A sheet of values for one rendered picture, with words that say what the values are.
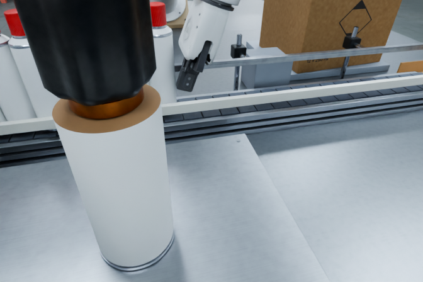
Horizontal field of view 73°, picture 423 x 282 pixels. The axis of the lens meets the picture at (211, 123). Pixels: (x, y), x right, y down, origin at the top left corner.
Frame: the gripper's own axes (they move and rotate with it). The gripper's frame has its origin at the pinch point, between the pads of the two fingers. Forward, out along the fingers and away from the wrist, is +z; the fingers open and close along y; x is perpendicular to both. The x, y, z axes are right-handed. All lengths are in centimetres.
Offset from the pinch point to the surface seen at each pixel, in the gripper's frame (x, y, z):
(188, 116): 1.8, 3.1, 6.1
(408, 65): 67, -13, -16
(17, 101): -27.4, 2.0, 9.8
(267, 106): 17.6, 3.2, 0.4
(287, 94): 20.1, 4.3, -3.7
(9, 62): -29.0, 1.4, 3.3
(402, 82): 46.9, 4.3, -13.1
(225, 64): 8.0, -3.2, -4.1
